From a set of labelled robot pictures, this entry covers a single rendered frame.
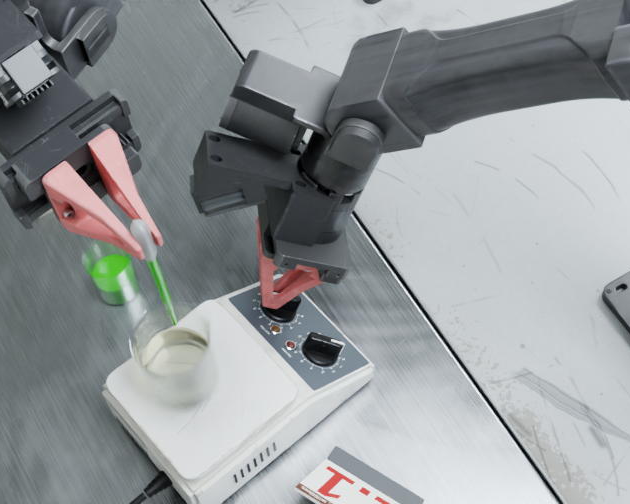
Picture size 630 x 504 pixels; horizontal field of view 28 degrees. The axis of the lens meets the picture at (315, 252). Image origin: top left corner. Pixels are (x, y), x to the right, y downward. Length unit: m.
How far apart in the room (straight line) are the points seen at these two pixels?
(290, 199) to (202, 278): 0.23
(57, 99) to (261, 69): 0.17
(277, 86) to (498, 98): 0.18
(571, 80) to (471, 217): 0.41
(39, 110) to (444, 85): 0.27
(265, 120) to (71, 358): 0.33
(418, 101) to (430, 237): 0.34
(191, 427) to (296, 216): 0.19
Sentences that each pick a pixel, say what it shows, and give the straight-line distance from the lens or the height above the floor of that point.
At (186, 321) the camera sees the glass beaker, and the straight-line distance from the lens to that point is 1.01.
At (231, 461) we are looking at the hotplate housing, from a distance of 1.04.
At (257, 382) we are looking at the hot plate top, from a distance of 1.04.
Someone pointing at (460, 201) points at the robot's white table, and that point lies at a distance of 1.22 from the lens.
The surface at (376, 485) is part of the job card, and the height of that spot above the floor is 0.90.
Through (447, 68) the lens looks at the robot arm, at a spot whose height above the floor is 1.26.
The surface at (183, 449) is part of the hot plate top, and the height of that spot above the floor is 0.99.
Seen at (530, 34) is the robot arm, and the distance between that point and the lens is 0.83.
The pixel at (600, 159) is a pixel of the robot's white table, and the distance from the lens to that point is 1.26.
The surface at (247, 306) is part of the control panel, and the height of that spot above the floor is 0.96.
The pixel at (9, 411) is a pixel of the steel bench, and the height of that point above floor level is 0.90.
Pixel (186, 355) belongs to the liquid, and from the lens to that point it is 1.01.
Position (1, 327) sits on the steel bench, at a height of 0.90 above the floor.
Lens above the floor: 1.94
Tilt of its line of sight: 61 degrees down
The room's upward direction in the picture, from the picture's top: 5 degrees counter-clockwise
